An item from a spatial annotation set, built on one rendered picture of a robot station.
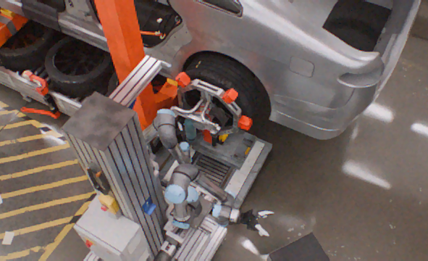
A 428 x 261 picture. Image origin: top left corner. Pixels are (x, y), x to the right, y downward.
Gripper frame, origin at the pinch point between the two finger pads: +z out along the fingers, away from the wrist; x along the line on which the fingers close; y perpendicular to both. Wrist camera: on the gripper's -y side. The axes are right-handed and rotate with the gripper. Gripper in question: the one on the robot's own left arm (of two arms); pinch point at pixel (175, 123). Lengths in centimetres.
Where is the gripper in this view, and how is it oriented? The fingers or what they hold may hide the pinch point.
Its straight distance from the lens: 347.8
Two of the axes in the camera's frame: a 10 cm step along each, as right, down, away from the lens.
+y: 0.2, 5.6, 8.3
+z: -2.9, -7.9, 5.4
